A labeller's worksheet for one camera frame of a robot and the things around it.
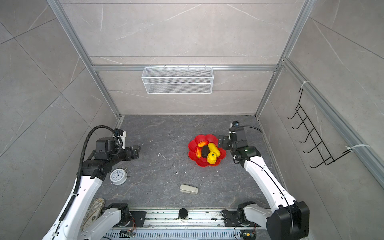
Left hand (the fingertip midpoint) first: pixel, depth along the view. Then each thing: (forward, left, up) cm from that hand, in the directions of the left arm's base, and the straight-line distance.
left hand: (130, 144), depth 75 cm
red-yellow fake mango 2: (+6, -36, -19) cm, 41 cm away
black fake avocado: (+6, -40, -19) cm, 45 cm away
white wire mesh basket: (+47, -23, +7) cm, 53 cm away
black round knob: (-30, -27, -13) cm, 42 cm away
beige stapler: (-17, -29, -19) cm, 38 cm away
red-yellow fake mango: (+12, -40, -19) cm, 45 cm away
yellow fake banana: (+7, -46, -18) cm, 49 cm away
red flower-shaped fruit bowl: (-1, -38, -21) cm, 44 cm away
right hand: (+5, -52, -3) cm, 52 cm away
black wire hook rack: (-16, -86, +11) cm, 88 cm away
